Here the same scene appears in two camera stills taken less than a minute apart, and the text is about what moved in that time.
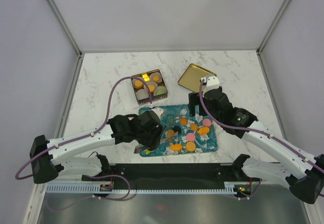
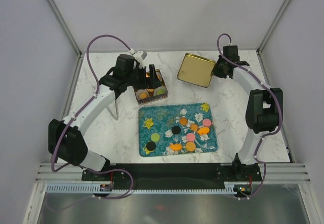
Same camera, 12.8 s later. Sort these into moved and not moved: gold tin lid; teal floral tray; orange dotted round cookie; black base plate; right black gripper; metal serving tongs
Moved: metal serving tongs; gold tin lid; right black gripper
Not moved: teal floral tray; orange dotted round cookie; black base plate
